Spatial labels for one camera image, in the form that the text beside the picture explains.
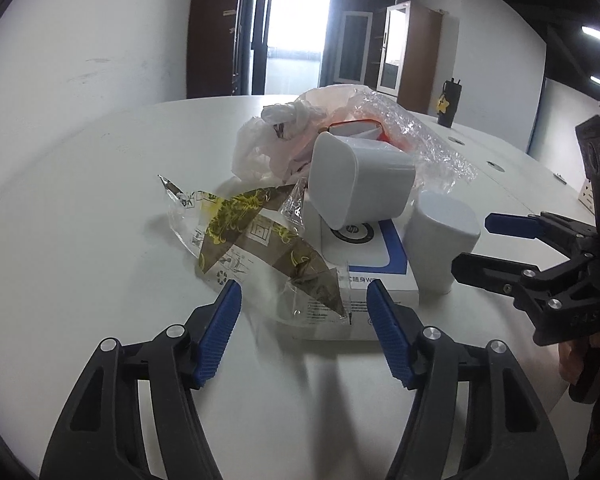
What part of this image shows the person's right hand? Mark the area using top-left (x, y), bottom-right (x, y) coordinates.
top-left (557, 327), bottom-right (600, 391)

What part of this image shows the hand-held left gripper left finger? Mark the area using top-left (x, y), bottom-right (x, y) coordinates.
top-left (39, 279), bottom-right (243, 480)

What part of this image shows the white and blue cardboard box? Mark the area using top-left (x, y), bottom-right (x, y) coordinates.
top-left (267, 195), bottom-right (421, 342)

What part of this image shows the clear crinkled plastic wrap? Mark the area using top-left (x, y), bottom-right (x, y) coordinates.
top-left (350, 87), bottom-right (478, 194)

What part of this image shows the glass balcony door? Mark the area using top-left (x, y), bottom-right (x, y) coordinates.
top-left (250, 0), bottom-right (334, 96)

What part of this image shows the red and white box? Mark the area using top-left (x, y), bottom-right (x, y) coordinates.
top-left (327, 119), bottom-right (406, 152)

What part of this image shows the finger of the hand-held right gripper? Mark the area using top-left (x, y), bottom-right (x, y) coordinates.
top-left (485, 211), bottom-right (600, 262)
top-left (451, 252), bottom-right (594, 327)

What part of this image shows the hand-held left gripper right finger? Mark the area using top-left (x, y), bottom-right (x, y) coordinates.
top-left (366, 279), bottom-right (570, 480)

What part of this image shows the tall brown wooden cabinet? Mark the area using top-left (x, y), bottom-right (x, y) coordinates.
top-left (186, 0), bottom-right (247, 100)

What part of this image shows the white plastic cup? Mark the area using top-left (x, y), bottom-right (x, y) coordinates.
top-left (411, 190), bottom-right (482, 295)
top-left (307, 131), bottom-right (416, 230)

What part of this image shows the clear wrapper with brown print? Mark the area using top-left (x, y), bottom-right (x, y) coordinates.
top-left (157, 174), bottom-right (353, 322)

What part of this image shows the black water bottle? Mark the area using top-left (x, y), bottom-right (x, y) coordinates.
top-left (436, 77), bottom-right (463, 128)

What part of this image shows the white knotted plastic bag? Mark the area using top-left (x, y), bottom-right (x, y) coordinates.
top-left (231, 86), bottom-right (381, 186)

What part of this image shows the wooden cabinet with glass doors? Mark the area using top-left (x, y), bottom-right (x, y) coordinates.
top-left (377, 1), bottom-right (442, 115)

